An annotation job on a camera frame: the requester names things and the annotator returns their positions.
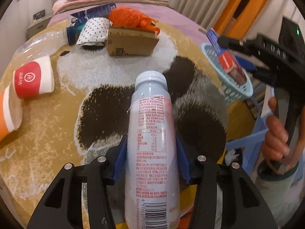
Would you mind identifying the grey yogurt drink bottle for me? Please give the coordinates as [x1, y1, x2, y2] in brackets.
[124, 70, 181, 229]

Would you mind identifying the red snack packet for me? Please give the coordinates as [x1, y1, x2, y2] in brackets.
[206, 28, 249, 85]

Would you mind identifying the white polka dot packet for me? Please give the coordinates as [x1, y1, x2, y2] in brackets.
[76, 18, 112, 47]

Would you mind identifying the person's right hand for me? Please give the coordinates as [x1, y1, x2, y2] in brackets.
[262, 97, 290, 170]

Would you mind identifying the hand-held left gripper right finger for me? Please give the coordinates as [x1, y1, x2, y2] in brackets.
[176, 134, 278, 229]

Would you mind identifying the dark box on nightstand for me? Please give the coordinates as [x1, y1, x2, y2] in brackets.
[33, 10, 46, 21]

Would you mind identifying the bed with purple cover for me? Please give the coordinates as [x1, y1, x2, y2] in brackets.
[45, 0, 215, 44]

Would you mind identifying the light blue plastic basket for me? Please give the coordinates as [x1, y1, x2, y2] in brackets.
[201, 43, 253, 104]

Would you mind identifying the grey nightstand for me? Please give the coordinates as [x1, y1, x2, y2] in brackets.
[27, 16, 53, 39]

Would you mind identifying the beige curtain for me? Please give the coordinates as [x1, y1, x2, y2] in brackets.
[169, 0, 241, 27]

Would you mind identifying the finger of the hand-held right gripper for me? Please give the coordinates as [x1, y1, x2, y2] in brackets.
[235, 56, 278, 87]
[218, 35, 259, 53]

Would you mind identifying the orange curtain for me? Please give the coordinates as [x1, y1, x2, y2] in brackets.
[213, 0, 272, 39]

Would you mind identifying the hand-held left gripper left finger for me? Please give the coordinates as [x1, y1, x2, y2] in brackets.
[27, 134, 128, 229]

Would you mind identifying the person's right forearm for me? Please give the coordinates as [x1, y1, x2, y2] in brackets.
[255, 160, 303, 229]

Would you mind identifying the light blue plastic stool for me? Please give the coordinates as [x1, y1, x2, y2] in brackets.
[226, 83, 274, 191]

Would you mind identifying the clear plastic bottle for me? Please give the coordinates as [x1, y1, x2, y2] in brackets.
[12, 26, 77, 64]

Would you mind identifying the red and white paper cup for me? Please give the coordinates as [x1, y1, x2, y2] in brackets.
[13, 55, 55, 99]

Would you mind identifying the dark blue milk carton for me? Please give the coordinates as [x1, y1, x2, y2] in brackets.
[71, 3, 117, 23]

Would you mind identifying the orange and white paper cup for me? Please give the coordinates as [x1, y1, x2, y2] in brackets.
[0, 85, 23, 142]

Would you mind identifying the round panda rug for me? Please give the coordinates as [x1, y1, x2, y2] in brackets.
[0, 19, 256, 229]

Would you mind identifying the brown cardboard box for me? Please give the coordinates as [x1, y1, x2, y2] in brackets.
[106, 26, 160, 56]

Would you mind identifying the folded pink striped blanket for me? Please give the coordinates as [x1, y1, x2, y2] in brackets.
[53, 0, 170, 15]

